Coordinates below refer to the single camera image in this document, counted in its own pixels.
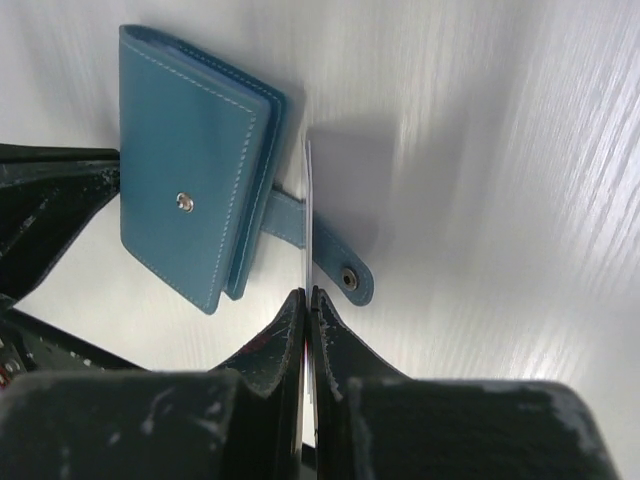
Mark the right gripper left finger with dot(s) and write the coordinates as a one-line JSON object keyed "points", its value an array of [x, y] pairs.
{"points": [[239, 420]]}

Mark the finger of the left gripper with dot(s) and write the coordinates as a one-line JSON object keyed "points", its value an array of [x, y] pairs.
{"points": [[48, 195]]}

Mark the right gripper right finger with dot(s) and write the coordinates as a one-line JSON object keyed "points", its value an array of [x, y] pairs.
{"points": [[373, 422]]}

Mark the silver VIP card top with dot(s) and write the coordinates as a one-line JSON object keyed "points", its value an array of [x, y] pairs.
{"points": [[309, 412]]}

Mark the blue leather card holder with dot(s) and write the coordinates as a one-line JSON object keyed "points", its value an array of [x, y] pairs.
{"points": [[200, 145]]}

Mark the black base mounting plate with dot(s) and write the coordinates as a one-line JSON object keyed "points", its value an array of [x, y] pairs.
{"points": [[28, 345]]}

